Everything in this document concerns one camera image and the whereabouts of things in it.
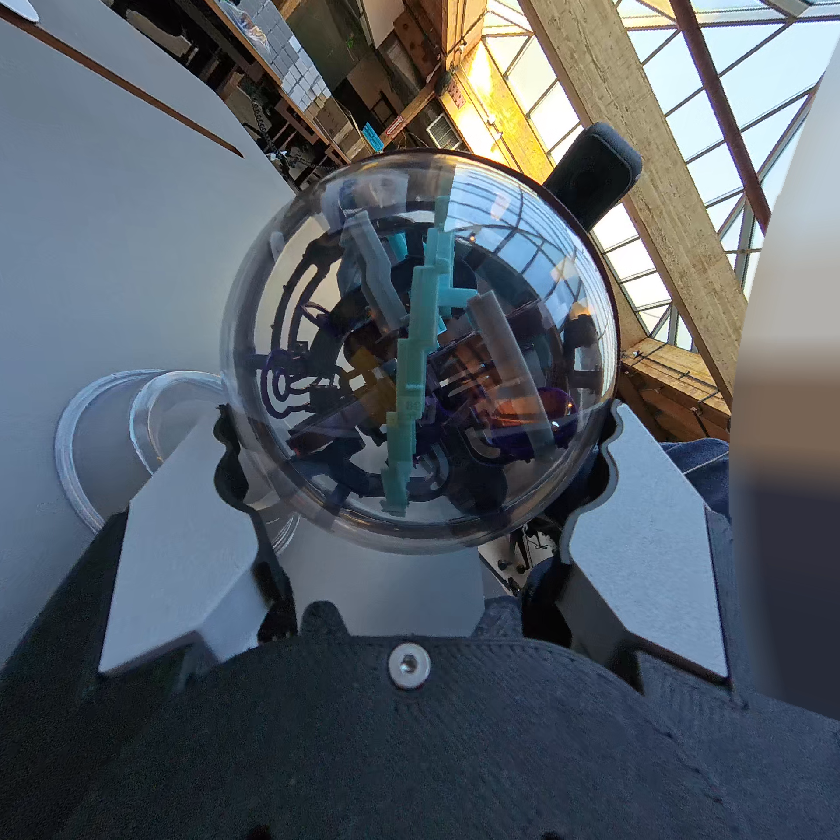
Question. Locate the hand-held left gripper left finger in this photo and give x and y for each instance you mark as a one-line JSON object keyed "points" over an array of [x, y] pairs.
{"points": [[177, 544]]}

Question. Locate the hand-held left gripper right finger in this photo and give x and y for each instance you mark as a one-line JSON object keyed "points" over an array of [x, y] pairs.
{"points": [[646, 558]]}

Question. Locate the clear plastic ball stand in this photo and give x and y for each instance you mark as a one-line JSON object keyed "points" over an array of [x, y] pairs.
{"points": [[105, 446]]}

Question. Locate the clear plastic maze ball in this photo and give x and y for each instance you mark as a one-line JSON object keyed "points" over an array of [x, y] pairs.
{"points": [[367, 367]]}

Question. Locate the person's dark blue clothing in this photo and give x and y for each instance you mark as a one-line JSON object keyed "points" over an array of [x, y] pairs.
{"points": [[702, 472]]}

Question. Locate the black swivel chair base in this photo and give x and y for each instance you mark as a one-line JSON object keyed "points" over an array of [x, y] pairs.
{"points": [[525, 558]]}

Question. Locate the white air vent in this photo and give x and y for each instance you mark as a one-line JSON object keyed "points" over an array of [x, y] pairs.
{"points": [[445, 131]]}

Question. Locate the teal box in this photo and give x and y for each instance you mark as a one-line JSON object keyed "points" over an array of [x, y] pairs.
{"points": [[371, 136]]}

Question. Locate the cardboard box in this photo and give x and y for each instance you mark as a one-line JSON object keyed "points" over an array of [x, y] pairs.
{"points": [[338, 128]]}

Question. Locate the stack of white boxes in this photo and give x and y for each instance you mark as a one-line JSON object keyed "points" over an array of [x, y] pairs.
{"points": [[302, 72]]}

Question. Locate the wooden work table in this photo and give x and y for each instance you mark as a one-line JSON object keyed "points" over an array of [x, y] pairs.
{"points": [[262, 79]]}

